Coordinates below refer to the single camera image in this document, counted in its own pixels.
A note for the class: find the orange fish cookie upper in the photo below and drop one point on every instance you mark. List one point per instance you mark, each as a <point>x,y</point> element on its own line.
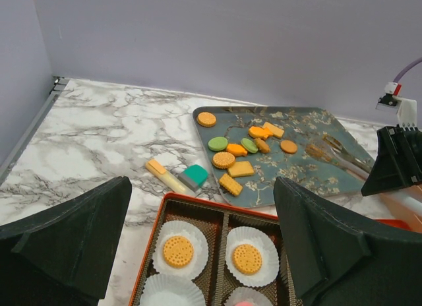
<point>259,132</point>

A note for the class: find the small orange wafer stick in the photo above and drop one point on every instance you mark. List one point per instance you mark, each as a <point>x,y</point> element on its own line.
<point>165,176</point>

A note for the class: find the round biscuit cookie front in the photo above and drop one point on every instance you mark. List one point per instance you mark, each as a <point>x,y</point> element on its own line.
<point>247,259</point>

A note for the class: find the round biscuit cookie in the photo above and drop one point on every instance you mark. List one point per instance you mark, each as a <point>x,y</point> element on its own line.
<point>223,160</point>
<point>178,251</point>
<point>288,146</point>
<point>247,259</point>
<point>206,119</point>

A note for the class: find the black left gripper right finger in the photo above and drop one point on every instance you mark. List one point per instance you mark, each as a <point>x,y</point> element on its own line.
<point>339,257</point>

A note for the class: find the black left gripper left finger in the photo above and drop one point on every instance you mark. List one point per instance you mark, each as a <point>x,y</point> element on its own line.
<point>64,255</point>

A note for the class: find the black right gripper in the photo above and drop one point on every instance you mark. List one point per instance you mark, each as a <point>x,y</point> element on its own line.
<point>398,163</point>

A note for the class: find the rectangular yellow biscuit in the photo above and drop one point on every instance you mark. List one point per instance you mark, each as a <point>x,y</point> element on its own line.
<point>231,185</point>
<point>276,131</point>
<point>241,169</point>

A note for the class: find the orange cookie tin box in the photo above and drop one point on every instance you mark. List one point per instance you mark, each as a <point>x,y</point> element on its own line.
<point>215,221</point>

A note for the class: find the pink round macaron cookie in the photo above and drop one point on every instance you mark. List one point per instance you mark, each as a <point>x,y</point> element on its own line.
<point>244,303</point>

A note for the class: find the green macaron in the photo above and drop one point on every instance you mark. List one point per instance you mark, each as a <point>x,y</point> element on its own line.
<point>217,144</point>
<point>249,145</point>

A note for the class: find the rectangular yellow biscuit middle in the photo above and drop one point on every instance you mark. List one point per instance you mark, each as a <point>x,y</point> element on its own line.
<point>241,169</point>

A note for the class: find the teal grey eraser block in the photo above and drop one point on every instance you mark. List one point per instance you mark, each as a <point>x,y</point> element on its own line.
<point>193,177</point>

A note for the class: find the silver metal tongs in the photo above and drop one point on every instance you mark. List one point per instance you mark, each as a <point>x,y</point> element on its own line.
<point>331,151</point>

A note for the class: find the orange fish cookie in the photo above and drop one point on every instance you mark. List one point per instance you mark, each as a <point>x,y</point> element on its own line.
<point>236,149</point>
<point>259,132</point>

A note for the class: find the green macaron left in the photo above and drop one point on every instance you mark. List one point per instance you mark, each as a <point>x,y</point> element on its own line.
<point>217,144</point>

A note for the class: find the orange fish cookie left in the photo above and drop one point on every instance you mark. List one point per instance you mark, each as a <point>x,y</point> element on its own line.
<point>236,149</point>

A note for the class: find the rectangular yellow biscuit upper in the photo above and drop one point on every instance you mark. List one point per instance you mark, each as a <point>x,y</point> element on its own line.
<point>276,131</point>

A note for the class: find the rectangular yellow biscuit front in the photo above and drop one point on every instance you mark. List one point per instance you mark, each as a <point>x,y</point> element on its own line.
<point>231,185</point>

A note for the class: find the orange tin lid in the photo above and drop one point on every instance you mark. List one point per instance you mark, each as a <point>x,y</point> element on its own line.
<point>392,224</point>

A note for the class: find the dark floral serving tray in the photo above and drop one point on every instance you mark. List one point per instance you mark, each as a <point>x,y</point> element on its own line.
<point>301,125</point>

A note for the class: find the green macaron right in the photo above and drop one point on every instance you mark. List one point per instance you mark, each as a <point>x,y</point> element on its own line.
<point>249,145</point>

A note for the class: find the white paper cupcake liner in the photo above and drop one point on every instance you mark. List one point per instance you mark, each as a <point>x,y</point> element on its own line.
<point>162,289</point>

